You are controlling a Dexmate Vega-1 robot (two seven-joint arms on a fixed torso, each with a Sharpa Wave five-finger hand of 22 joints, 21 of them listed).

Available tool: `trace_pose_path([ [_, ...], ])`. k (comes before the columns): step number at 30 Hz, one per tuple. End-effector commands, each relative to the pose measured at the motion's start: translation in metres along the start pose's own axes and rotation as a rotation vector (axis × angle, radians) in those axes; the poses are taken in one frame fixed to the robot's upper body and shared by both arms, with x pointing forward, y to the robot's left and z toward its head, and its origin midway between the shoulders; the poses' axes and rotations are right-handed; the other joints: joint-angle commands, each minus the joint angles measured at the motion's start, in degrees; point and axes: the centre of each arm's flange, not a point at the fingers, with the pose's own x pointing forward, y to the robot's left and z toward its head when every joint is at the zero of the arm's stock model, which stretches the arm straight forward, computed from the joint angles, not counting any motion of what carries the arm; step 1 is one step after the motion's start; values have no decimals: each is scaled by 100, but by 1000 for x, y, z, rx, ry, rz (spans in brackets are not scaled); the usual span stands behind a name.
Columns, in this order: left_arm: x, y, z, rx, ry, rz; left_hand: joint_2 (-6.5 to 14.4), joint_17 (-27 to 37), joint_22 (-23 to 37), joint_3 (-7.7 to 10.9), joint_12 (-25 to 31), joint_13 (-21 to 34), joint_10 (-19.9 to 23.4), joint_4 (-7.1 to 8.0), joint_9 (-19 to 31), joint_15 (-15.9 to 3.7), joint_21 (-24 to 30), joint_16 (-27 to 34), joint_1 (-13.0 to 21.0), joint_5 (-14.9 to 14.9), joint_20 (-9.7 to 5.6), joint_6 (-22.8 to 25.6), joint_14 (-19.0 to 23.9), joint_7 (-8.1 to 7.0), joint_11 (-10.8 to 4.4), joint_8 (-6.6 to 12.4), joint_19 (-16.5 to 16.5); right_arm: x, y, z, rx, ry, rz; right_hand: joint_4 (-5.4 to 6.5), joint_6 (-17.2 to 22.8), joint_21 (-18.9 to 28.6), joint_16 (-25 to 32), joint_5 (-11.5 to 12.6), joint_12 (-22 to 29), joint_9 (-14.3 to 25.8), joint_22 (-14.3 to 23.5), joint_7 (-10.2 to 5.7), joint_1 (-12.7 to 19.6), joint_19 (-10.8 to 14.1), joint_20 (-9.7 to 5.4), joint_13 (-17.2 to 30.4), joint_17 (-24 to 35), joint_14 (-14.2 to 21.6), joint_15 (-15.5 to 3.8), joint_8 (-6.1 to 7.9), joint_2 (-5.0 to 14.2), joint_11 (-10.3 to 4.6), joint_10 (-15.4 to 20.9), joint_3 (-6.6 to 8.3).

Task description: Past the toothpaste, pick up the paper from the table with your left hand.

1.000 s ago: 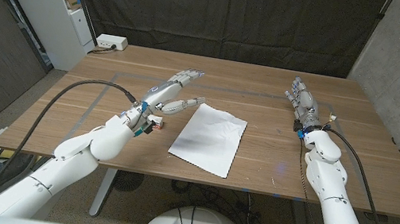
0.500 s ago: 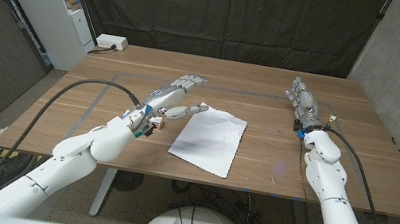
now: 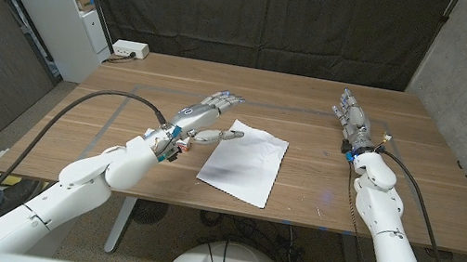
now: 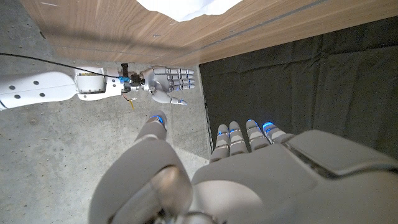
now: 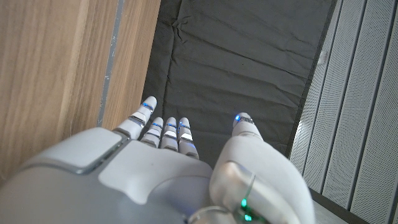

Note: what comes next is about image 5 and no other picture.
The grey perforated wall panel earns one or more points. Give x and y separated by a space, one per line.
357 124

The black backdrop curtain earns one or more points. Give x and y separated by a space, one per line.
242 62

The grey tape outline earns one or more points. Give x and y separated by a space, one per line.
110 59

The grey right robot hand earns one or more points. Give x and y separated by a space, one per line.
140 180

